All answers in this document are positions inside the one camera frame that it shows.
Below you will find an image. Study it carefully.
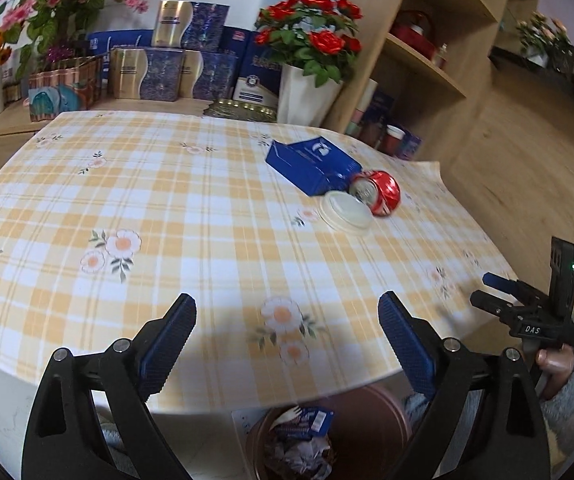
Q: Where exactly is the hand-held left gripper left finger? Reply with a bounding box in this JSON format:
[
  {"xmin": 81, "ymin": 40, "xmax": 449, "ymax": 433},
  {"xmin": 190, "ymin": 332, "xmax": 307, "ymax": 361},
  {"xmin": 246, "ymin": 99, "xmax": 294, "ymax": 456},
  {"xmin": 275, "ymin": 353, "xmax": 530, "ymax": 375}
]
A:
[{"xmin": 22, "ymin": 292, "xmax": 198, "ymax": 480}]

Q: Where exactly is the yellow checked floral tablecloth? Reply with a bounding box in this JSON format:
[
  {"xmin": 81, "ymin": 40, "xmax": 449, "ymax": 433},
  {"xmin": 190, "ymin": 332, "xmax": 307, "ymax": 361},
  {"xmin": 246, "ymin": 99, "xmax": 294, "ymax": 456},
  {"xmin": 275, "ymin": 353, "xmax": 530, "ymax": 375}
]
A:
[{"xmin": 0, "ymin": 110, "xmax": 523, "ymax": 409}]

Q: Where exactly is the pink potted plant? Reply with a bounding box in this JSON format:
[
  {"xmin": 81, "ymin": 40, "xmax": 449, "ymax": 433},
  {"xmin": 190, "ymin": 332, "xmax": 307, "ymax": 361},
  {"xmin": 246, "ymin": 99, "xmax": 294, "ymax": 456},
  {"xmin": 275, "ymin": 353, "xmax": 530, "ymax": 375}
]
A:
[{"xmin": 514, "ymin": 12, "xmax": 574, "ymax": 69}]

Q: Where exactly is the blue and gold gift box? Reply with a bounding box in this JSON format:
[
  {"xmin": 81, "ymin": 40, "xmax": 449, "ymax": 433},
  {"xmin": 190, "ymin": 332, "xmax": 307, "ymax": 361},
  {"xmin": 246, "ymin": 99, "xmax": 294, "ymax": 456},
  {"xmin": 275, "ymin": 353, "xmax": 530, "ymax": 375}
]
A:
[
  {"xmin": 109, "ymin": 47, "xmax": 186, "ymax": 101},
  {"xmin": 179, "ymin": 51, "xmax": 241, "ymax": 101},
  {"xmin": 152, "ymin": 0, "xmax": 231, "ymax": 54}
]

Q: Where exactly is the blue carton box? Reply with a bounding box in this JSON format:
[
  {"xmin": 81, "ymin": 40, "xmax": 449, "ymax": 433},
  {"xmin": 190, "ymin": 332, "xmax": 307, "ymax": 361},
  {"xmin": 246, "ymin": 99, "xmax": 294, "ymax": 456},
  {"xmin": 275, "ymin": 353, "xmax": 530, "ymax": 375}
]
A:
[{"xmin": 265, "ymin": 136, "xmax": 364, "ymax": 198}]

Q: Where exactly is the wooden shelf unit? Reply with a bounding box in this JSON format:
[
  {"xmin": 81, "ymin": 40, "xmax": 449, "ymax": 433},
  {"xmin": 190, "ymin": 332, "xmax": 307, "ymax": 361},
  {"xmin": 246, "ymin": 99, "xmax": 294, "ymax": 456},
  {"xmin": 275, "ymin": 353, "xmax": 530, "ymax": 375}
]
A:
[{"xmin": 324, "ymin": 0, "xmax": 515, "ymax": 162}]

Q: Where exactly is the dark blue patterned box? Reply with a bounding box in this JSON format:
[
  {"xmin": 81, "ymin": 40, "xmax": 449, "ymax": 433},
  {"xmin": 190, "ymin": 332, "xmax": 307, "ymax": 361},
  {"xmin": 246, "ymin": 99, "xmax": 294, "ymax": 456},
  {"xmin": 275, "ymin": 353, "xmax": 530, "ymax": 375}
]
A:
[{"xmin": 367, "ymin": 91, "xmax": 396, "ymax": 131}]

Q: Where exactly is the brown plastic bin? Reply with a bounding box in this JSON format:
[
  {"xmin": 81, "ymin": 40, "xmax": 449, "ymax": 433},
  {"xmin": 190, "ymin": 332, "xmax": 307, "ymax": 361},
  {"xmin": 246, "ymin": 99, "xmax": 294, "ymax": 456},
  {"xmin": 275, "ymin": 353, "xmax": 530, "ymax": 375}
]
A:
[{"xmin": 254, "ymin": 385, "xmax": 414, "ymax": 480}]

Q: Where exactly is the white plastic lid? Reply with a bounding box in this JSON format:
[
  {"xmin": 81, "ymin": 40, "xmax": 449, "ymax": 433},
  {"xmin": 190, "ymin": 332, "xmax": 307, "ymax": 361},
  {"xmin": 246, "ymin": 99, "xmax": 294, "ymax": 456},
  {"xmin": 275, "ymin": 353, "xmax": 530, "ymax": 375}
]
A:
[{"xmin": 317, "ymin": 191, "xmax": 374, "ymax": 235}]

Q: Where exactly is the red basket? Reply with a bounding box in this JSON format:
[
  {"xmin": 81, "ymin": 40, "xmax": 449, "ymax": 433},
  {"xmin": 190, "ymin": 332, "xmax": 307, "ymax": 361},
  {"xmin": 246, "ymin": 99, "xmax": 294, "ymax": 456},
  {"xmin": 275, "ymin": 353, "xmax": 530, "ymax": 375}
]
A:
[{"xmin": 392, "ymin": 9, "xmax": 438, "ymax": 59}]

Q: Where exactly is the person's left fleece-clad leg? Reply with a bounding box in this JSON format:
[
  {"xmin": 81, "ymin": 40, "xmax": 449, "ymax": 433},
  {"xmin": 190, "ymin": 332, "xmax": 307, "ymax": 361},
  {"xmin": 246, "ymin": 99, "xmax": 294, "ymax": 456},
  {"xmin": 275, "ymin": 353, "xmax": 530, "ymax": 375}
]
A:
[{"xmin": 98, "ymin": 409, "xmax": 128, "ymax": 467}]

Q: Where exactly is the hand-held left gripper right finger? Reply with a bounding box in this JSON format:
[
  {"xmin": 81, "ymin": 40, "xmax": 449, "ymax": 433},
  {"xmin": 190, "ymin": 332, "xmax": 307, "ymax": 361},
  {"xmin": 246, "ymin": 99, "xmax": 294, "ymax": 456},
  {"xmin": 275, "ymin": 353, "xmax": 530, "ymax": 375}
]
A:
[{"xmin": 378, "ymin": 290, "xmax": 550, "ymax": 480}]

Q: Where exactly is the flat blue box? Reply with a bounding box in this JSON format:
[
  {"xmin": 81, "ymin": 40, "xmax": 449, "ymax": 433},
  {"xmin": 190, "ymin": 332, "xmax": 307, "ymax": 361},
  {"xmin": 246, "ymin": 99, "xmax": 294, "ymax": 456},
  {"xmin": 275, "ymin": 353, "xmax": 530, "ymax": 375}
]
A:
[{"xmin": 87, "ymin": 30, "xmax": 157, "ymax": 56}]

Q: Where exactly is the pink flower arrangement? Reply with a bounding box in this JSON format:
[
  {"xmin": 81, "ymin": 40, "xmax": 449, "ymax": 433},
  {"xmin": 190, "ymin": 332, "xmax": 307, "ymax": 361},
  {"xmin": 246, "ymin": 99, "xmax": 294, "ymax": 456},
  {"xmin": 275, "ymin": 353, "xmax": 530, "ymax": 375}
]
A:
[{"xmin": 0, "ymin": 0, "xmax": 150, "ymax": 69}]

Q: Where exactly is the blue box with white emblem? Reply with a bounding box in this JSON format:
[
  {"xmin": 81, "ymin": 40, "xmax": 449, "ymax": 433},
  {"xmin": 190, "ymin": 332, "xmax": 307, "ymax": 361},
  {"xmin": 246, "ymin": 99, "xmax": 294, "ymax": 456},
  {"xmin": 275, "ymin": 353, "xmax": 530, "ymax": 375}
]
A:
[{"xmin": 232, "ymin": 42, "xmax": 282, "ymax": 107}]

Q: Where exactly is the person's right hand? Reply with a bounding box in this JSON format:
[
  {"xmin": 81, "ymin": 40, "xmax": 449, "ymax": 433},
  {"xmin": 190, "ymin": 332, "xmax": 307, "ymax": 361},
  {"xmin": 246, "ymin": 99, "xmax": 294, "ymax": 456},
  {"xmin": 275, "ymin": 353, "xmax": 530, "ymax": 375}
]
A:
[{"xmin": 534, "ymin": 344, "xmax": 574, "ymax": 397}]

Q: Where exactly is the stack of pastel cups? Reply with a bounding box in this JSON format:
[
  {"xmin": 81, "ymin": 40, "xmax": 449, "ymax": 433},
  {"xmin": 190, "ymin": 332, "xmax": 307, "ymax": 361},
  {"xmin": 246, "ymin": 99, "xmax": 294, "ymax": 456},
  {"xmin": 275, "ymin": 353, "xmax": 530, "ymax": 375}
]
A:
[{"xmin": 347, "ymin": 80, "xmax": 381, "ymax": 136}]

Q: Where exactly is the grey wrapper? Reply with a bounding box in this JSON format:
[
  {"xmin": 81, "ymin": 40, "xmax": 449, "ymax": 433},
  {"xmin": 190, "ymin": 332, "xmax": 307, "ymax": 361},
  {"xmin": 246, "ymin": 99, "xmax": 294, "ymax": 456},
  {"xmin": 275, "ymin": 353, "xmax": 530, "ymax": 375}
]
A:
[{"xmin": 266, "ymin": 435, "xmax": 334, "ymax": 477}]

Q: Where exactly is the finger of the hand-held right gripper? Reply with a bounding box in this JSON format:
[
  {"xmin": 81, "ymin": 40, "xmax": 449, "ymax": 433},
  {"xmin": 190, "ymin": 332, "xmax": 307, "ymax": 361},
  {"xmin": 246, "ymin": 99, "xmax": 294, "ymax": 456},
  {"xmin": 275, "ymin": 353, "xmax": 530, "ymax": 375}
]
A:
[
  {"xmin": 482, "ymin": 272, "xmax": 524, "ymax": 295},
  {"xmin": 470, "ymin": 289, "xmax": 514, "ymax": 319}
]

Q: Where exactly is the red paper cup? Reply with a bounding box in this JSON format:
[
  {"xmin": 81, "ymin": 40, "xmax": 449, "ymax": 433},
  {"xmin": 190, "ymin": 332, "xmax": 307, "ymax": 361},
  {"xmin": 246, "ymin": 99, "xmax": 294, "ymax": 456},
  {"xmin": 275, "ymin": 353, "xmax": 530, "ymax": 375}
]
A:
[{"xmin": 383, "ymin": 125, "xmax": 407, "ymax": 157}]

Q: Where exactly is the red rose plant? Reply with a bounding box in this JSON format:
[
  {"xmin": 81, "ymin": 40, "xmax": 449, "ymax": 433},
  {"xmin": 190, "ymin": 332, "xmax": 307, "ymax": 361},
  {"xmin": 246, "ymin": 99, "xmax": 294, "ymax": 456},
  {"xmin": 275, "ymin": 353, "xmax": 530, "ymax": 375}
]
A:
[{"xmin": 254, "ymin": 0, "xmax": 364, "ymax": 87}]

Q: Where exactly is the crushed red can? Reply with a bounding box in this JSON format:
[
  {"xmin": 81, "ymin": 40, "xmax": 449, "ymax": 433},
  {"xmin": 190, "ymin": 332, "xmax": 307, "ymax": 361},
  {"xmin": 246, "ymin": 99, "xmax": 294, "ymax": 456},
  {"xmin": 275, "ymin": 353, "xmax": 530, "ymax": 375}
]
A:
[{"xmin": 349, "ymin": 170, "xmax": 402, "ymax": 217}]

